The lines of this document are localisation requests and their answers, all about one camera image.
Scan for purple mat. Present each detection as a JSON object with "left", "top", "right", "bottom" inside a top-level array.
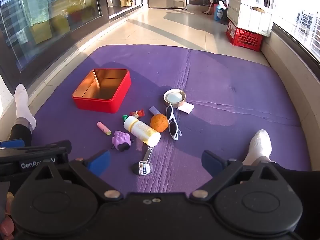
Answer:
[{"left": 31, "top": 44, "right": 312, "bottom": 198}]

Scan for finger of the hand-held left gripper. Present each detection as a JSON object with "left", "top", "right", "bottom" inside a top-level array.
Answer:
[
  {"left": 19, "top": 152, "right": 70, "bottom": 178},
  {"left": 0, "top": 139, "right": 73, "bottom": 159}
]

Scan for round metal jar lid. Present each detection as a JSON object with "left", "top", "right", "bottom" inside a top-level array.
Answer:
[{"left": 163, "top": 89, "right": 186, "bottom": 108}]

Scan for person's left hand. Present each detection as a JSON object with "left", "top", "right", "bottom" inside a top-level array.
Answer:
[{"left": 0, "top": 192, "right": 16, "bottom": 238}]

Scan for orange sponge ball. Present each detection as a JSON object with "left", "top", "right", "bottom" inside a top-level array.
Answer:
[{"left": 150, "top": 114, "right": 169, "bottom": 133}]

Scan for purple bumpy toy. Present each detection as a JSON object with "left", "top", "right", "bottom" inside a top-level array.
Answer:
[{"left": 112, "top": 130, "right": 132, "bottom": 152}]

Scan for person's leg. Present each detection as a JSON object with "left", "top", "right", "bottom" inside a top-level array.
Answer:
[
  {"left": 9, "top": 124, "right": 32, "bottom": 147},
  {"left": 271, "top": 162, "right": 320, "bottom": 240}
]

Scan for white bottle with yellow label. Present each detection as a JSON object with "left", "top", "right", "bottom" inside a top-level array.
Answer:
[{"left": 123, "top": 116, "right": 161, "bottom": 147}]

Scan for red plastic crate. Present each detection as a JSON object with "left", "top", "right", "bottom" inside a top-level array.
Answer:
[{"left": 226, "top": 20, "right": 263, "bottom": 52}]

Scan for small white ridged block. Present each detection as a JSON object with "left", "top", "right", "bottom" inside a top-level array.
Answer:
[{"left": 177, "top": 102, "right": 194, "bottom": 114}]

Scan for black and metal keychain tool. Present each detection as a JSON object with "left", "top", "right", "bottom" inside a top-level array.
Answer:
[{"left": 132, "top": 147, "right": 153, "bottom": 177}]

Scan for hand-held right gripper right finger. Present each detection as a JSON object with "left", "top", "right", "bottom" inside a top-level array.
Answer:
[{"left": 189, "top": 149, "right": 298, "bottom": 202}]

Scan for person's left leg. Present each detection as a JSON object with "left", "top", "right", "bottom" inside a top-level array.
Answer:
[{"left": 9, "top": 124, "right": 32, "bottom": 147}]

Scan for pink marker with yellow tip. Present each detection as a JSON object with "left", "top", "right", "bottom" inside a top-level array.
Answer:
[{"left": 97, "top": 121, "right": 111, "bottom": 136}]

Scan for white storage crate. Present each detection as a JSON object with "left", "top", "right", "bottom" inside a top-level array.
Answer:
[{"left": 227, "top": 0, "right": 275, "bottom": 37}]

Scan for glass sliding door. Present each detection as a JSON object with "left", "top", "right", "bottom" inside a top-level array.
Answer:
[{"left": 0, "top": 0, "right": 107, "bottom": 83}]

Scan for red tin box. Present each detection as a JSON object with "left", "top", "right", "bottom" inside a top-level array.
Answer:
[{"left": 72, "top": 68, "right": 132, "bottom": 114}]

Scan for blue detergent bottle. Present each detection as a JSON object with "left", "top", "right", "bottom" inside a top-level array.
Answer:
[{"left": 214, "top": 1, "right": 226, "bottom": 21}]

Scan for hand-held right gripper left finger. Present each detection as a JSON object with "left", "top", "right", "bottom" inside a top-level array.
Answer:
[{"left": 19, "top": 149, "right": 123, "bottom": 201}]

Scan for white sunglasses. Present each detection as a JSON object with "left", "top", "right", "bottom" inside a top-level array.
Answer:
[{"left": 166, "top": 102, "right": 182, "bottom": 141}]

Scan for person's left foot white sock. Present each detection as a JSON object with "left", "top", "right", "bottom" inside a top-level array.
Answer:
[{"left": 14, "top": 84, "right": 37, "bottom": 131}]

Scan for person's right foot white sock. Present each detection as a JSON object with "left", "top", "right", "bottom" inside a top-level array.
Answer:
[{"left": 242, "top": 129, "right": 272, "bottom": 166}]

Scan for person's foot white sock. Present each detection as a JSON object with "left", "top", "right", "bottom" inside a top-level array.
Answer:
[
  {"left": 242, "top": 129, "right": 272, "bottom": 166},
  {"left": 14, "top": 84, "right": 37, "bottom": 131}
]

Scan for person's right leg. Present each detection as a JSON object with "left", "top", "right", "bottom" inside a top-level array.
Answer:
[{"left": 271, "top": 162, "right": 320, "bottom": 240}]

